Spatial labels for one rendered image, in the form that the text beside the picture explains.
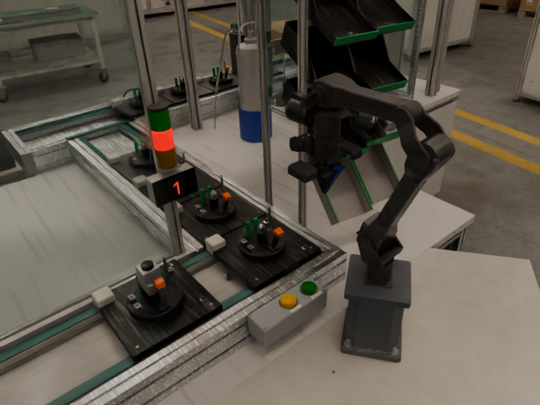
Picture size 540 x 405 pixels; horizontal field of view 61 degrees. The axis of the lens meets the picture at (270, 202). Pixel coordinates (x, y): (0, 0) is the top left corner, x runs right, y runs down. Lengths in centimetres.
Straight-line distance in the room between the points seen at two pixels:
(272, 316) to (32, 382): 56
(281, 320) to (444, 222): 77
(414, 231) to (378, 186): 21
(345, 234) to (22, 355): 99
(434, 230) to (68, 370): 117
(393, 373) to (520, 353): 32
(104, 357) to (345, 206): 79
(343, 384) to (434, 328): 30
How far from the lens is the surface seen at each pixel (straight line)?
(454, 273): 148
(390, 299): 106
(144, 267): 113
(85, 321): 127
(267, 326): 112
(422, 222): 166
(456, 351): 127
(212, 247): 132
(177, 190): 119
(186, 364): 113
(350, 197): 143
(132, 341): 114
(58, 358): 125
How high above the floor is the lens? 180
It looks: 33 degrees down
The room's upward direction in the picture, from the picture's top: 3 degrees counter-clockwise
